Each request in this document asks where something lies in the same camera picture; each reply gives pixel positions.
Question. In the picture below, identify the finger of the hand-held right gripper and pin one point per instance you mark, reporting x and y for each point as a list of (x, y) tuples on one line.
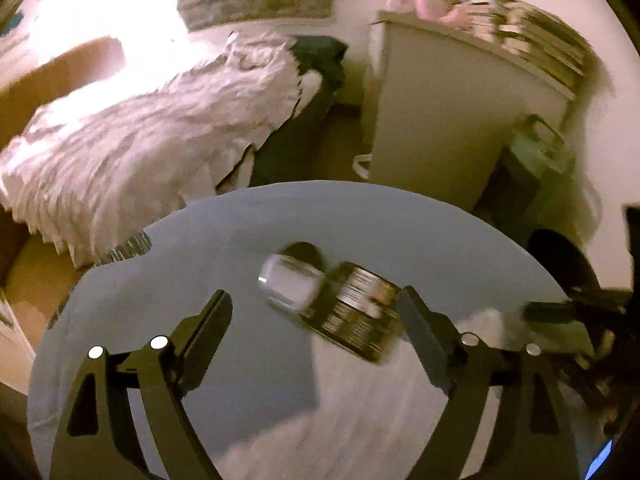
[(550, 311)]

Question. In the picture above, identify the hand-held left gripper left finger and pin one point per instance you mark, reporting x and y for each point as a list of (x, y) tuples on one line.
[(205, 342)]

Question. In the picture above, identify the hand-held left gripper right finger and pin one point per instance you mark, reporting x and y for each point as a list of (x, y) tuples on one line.
[(425, 340)]

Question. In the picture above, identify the dark labelled can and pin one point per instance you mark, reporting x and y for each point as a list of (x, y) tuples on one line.
[(357, 310)]

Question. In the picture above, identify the clear jar with black lid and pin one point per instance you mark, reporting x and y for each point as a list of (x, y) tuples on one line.
[(287, 285)]

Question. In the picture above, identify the black white striped fabric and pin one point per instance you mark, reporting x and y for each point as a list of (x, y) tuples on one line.
[(125, 249)]

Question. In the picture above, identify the white plastic bag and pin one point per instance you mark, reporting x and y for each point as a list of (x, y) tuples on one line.
[(361, 165)]

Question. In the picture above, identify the bed with white ruffled duvet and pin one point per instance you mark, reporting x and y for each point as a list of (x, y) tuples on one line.
[(125, 150)]

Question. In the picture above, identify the dark bed base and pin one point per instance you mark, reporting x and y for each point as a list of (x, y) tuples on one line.
[(295, 145)]

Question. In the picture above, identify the white cabinet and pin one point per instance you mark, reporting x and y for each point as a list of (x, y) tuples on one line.
[(450, 110)]

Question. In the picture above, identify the stack of books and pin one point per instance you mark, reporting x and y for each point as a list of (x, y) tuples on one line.
[(540, 40)]

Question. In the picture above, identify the dark green cloth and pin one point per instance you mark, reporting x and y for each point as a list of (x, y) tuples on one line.
[(320, 62)]

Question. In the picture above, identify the brown cardboard box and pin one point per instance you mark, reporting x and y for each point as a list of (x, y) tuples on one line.
[(55, 85)]

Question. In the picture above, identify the bright pink plush toy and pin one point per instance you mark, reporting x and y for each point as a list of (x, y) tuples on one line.
[(445, 14)]

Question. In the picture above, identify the pale pink plush toy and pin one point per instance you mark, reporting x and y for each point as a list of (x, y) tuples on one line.
[(400, 1)]

